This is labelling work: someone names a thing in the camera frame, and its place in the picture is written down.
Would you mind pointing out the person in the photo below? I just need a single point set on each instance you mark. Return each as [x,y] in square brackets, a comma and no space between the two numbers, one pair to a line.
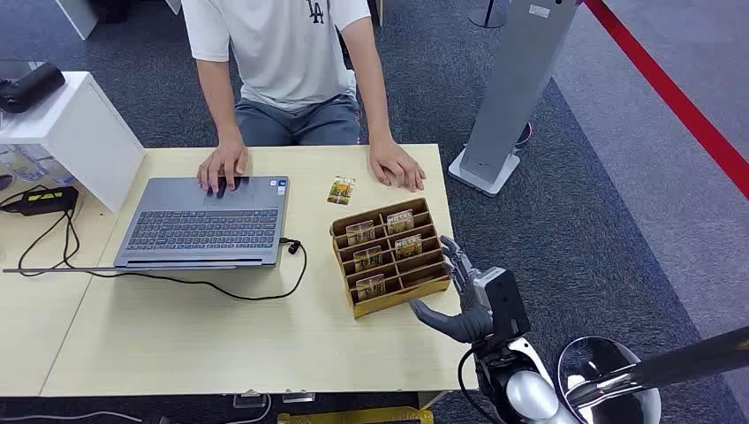
[287,52]

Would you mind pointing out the person's right forearm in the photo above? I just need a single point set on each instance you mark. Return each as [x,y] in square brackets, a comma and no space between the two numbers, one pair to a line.
[217,102]

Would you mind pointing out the red floor tape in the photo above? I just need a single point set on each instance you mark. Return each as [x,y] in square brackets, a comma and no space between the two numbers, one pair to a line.
[679,102]

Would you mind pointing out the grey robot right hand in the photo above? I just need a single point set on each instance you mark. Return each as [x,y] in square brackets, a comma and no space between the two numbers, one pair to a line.
[471,319]

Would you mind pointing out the black power adapter yellow label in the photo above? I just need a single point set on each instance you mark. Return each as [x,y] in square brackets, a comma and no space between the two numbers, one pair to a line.
[44,200]

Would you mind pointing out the dark metal bar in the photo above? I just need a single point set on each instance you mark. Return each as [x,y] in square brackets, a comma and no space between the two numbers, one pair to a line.
[696,357]

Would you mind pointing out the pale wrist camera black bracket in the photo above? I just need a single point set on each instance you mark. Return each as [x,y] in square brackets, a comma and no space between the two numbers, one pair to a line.
[508,304]

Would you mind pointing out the grey laptop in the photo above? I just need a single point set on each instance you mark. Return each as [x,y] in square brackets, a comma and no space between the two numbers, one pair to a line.
[205,231]

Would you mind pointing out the person's right hand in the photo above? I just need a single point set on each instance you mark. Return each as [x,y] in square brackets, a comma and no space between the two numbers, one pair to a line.
[225,161]

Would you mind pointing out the person's left hand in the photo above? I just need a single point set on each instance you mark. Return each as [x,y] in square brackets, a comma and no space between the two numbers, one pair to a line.
[393,164]

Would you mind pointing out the person's left forearm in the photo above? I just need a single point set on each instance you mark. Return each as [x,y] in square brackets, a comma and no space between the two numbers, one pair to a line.
[368,82]

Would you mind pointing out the grey kiosk stand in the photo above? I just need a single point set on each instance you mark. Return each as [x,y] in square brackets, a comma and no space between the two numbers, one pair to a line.
[515,88]

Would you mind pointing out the white box shelf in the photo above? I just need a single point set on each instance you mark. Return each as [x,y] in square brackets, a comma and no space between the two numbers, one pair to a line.
[82,134]

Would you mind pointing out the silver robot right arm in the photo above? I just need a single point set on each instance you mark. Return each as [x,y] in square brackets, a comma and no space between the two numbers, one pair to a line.
[529,398]

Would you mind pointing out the brown cardboard card holder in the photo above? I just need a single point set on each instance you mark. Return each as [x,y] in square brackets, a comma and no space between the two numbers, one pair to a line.
[389,295]

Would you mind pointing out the clear plastic bottle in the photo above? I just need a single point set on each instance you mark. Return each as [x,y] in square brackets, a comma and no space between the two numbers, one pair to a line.
[58,172]
[26,165]

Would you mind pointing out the metal table bracket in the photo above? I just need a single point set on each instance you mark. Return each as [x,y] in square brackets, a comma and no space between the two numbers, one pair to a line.
[298,397]
[250,399]

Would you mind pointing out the white cabinet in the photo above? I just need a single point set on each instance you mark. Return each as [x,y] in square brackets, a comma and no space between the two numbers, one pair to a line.
[76,16]

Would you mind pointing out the round grey stand base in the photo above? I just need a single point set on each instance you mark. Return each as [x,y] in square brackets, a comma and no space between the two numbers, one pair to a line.
[487,18]

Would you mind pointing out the chrome round dome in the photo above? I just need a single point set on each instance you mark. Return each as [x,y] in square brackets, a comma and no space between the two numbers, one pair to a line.
[591,360]

